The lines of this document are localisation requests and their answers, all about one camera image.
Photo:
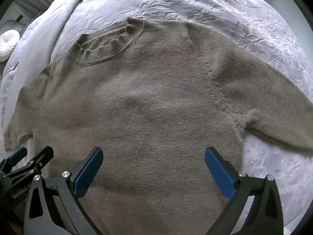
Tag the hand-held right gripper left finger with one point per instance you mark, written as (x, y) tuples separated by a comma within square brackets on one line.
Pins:
[(89, 171)]

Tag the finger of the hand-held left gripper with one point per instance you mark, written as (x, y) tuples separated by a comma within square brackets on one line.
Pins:
[(16, 157), (40, 158)]

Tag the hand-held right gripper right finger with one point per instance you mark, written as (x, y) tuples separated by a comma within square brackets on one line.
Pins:
[(218, 171)]

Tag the white round cushion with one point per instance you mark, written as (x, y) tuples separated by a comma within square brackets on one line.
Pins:
[(7, 45)]

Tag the plain pale fleece blanket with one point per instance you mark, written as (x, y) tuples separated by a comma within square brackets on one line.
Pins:
[(44, 41)]

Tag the lavender embossed bedspread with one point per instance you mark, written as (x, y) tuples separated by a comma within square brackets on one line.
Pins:
[(195, 2)]

